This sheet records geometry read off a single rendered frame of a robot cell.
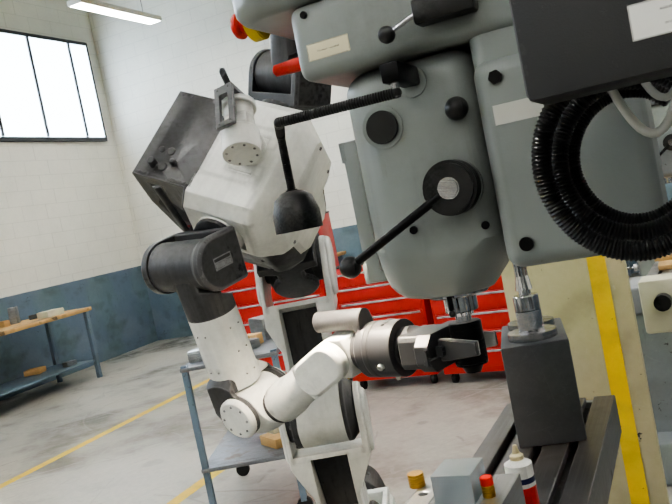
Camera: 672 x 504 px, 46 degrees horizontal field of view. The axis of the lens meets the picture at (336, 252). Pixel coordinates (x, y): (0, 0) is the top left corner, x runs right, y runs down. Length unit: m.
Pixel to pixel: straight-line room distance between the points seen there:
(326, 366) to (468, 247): 0.34
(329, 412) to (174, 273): 0.55
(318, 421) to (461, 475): 0.79
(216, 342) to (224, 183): 0.28
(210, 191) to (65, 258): 10.14
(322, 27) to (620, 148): 0.41
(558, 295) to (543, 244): 1.90
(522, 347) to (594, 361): 1.46
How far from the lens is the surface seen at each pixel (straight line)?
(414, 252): 1.06
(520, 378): 1.49
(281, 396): 1.39
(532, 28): 0.74
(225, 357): 1.42
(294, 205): 1.17
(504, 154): 1.00
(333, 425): 1.77
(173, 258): 1.39
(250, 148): 1.35
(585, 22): 0.74
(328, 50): 1.07
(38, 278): 11.14
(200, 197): 1.44
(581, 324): 2.90
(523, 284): 1.50
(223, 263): 1.38
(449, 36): 1.02
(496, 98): 1.00
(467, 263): 1.05
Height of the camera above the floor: 1.46
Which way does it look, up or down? 3 degrees down
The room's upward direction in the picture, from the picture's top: 11 degrees counter-clockwise
